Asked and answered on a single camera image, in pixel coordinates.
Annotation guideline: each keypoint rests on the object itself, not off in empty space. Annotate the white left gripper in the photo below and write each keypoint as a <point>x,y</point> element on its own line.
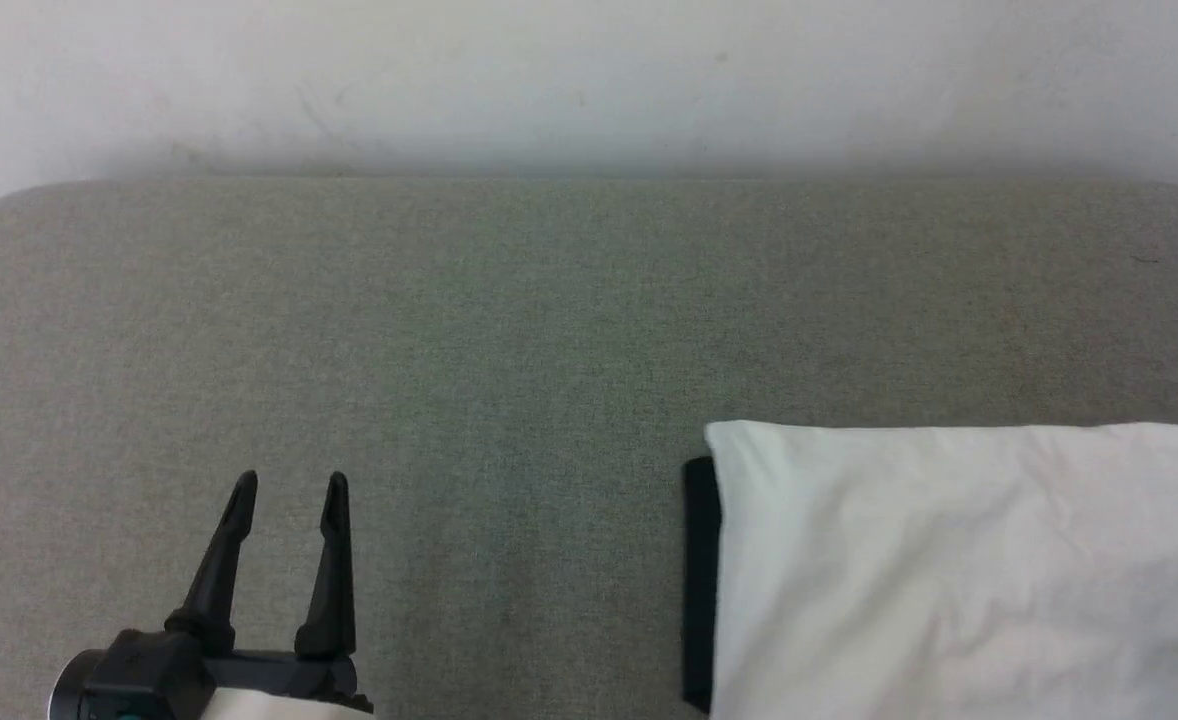
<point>289,690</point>

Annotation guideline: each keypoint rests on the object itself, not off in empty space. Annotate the black and white t-shirt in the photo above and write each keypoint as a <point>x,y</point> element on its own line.
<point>949,570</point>

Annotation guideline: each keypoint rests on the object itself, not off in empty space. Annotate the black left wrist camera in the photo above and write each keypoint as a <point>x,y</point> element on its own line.
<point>139,670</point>

